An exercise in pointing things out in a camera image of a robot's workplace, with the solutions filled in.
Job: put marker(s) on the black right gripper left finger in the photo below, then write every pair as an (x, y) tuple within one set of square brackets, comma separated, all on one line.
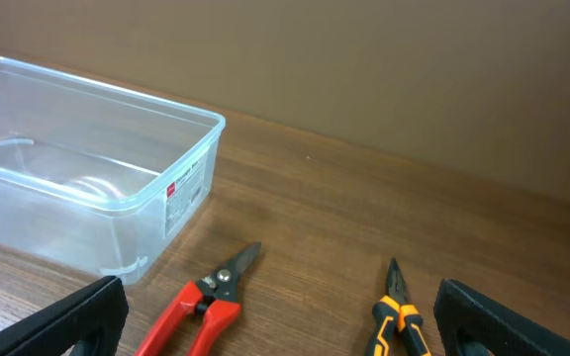
[(88, 322)]

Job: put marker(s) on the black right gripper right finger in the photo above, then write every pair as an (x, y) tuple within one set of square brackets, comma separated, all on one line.
[(472, 324)]

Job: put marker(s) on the orange black needle nose pliers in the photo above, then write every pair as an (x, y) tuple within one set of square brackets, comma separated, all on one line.
[(394, 313)]

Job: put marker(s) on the red handled pruning snips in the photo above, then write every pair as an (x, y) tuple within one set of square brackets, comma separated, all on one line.
[(214, 297)]

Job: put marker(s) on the clear plastic storage container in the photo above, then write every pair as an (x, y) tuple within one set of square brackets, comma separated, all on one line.
[(94, 176)]

